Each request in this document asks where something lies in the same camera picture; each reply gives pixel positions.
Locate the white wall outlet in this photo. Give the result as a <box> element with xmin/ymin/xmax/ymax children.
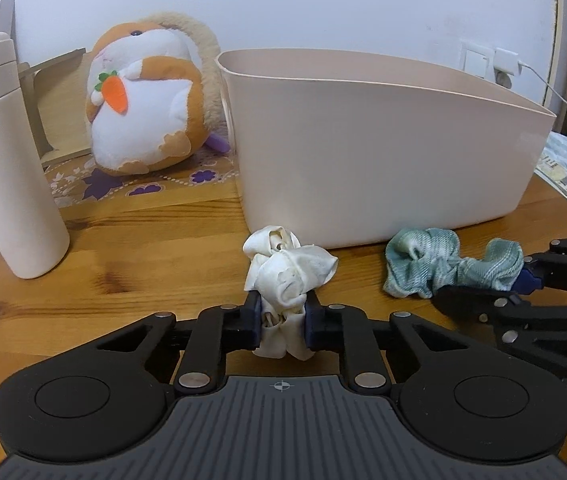
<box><xmin>460</xmin><ymin>42</ymin><xmax>495</xmax><ymax>79</ymax></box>

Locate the orange hamster plush with carrot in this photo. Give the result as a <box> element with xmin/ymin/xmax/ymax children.
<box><xmin>84</xmin><ymin>19</ymin><xmax>210</xmax><ymax>177</ymax></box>

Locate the white charger plug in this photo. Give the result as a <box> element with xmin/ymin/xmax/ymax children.
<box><xmin>492</xmin><ymin>47</ymin><xmax>520</xmax><ymax>89</ymax></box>

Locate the wooden stand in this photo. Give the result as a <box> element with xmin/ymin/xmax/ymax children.
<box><xmin>16</xmin><ymin>47</ymin><xmax>95</xmax><ymax>165</ymax></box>

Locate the purple stick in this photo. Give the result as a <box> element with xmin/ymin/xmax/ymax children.
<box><xmin>204</xmin><ymin>132</ymin><xmax>233</xmax><ymax>155</ymax></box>

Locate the white charger cable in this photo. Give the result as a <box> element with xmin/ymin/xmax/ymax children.
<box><xmin>517</xmin><ymin>62</ymin><xmax>567</xmax><ymax>134</ymax></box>

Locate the floral patterned mat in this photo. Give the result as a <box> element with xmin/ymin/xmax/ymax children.
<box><xmin>43</xmin><ymin>147</ymin><xmax>241</xmax><ymax>209</ymax></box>

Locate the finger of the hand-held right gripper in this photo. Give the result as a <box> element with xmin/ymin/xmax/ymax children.
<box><xmin>511</xmin><ymin>233</ymin><xmax>567</xmax><ymax>307</ymax></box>
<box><xmin>432</xmin><ymin>284</ymin><xmax>567</xmax><ymax>402</ymax></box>

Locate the small beige device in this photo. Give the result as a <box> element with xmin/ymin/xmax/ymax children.
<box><xmin>537</xmin><ymin>154</ymin><xmax>567</xmax><ymax>196</ymax></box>

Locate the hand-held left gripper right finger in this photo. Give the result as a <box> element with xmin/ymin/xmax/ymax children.
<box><xmin>304</xmin><ymin>292</ymin><xmax>469</xmax><ymax>392</ymax></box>

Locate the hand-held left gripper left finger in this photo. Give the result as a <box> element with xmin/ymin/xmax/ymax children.
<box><xmin>94</xmin><ymin>291</ymin><xmax>263</xmax><ymax>395</ymax></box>

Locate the beige plastic container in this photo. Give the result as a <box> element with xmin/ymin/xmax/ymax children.
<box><xmin>214</xmin><ymin>49</ymin><xmax>558</xmax><ymax>250</ymax></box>

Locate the teal scrunchie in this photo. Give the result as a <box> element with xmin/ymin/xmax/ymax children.
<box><xmin>382</xmin><ymin>227</ymin><xmax>525</xmax><ymax>300</ymax></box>

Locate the white scrunchie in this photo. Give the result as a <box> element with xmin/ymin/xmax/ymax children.
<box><xmin>242</xmin><ymin>226</ymin><xmax>339</xmax><ymax>361</ymax></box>

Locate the white insulated bottle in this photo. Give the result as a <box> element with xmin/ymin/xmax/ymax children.
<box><xmin>0</xmin><ymin>31</ymin><xmax>70</xmax><ymax>280</ymax></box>

